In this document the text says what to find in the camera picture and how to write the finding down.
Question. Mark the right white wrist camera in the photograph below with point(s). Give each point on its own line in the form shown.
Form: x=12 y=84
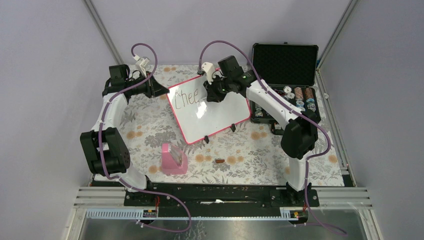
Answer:
x=207 y=69

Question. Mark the pink eraser holder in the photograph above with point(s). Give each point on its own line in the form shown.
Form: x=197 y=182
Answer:
x=173 y=160

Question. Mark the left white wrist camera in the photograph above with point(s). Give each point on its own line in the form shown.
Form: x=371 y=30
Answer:
x=141 y=64

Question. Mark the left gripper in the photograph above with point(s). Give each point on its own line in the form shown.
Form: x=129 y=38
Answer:
x=154 y=89

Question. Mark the pink framed whiteboard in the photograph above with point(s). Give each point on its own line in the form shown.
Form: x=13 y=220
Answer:
x=198 y=118

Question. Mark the floral tablecloth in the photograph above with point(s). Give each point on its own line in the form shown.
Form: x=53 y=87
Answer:
x=252 y=154

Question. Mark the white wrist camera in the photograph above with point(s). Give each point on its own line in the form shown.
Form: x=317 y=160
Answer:
x=141 y=64
x=207 y=69

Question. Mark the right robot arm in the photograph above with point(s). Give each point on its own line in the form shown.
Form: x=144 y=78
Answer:
x=300 y=131

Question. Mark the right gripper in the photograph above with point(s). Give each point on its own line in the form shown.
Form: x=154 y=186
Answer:
x=212 y=94

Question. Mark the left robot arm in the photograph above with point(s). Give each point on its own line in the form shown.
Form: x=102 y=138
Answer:
x=106 y=153

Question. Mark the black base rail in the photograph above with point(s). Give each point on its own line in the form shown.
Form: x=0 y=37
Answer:
x=219 y=200

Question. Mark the black poker chip case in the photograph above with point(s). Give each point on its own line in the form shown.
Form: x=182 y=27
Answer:
x=290 y=70

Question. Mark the white slotted cable duct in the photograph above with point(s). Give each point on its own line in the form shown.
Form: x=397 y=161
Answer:
x=150 y=214

